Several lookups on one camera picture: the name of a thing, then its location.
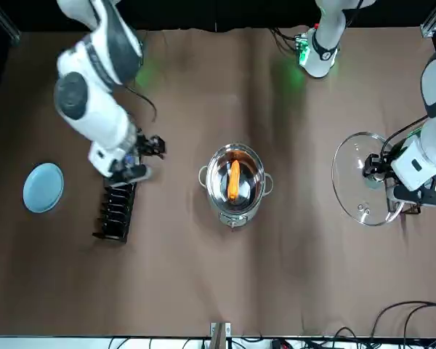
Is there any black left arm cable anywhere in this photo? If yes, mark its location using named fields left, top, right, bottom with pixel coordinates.
left=381, top=115, right=428, bottom=154

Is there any aluminium post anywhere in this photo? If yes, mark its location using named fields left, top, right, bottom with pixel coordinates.
left=209, top=321, right=232, bottom=349

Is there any black desk cable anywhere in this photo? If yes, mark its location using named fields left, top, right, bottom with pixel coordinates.
left=369, top=300, right=436, bottom=349

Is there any glass pot lid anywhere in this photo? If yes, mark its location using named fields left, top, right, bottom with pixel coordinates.
left=331, top=131, right=408, bottom=228

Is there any black left base cable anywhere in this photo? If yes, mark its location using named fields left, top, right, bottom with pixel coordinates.
left=271, top=26, right=299, bottom=56

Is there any black dish rack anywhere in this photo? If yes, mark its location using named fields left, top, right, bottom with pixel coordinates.
left=92, top=167, right=140, bottom=244

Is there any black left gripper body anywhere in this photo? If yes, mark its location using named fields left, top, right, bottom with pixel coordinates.
left=377, top=143, right=404, bottom=179

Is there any light blue plate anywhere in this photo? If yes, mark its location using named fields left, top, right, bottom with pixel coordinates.
left=22, top=162, right=65, bottom=214

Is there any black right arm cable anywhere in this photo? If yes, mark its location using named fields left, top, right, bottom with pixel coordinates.
left=126, top=84, right=158, bottom=125

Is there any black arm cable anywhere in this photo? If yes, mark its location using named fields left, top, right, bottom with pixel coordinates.
left=381, top=115, right=428, bottom=154
left=126, top=84, right=158, bottom=125

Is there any pale green cooking pot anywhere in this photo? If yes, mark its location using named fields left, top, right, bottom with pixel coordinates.
left=198, top=143, right=275, bottom=230

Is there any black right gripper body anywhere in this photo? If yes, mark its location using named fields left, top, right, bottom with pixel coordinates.
left=132, top=133, right=152, bottom=159

